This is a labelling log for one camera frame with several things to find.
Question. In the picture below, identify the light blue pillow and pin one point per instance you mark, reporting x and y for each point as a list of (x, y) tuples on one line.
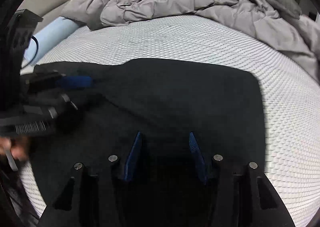
[(49, 37)]

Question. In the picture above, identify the person's left hand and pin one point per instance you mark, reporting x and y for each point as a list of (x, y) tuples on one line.
[(18, 147)]

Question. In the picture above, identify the white honeycomb mattress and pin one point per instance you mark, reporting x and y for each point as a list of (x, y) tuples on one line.
[(291, 97)]

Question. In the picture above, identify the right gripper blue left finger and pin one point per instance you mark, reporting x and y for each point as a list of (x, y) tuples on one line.
[(132, 157)]

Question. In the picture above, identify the grey quilted duvet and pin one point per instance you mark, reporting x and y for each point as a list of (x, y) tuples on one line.
[(278, 23)]

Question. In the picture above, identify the black pants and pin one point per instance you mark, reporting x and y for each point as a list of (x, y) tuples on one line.
[(80, 169)]

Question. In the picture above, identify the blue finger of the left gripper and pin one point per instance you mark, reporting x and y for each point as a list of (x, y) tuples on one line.
[(75, 82)]

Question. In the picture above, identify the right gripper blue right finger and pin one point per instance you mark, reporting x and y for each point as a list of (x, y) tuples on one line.
[(200, 165)]

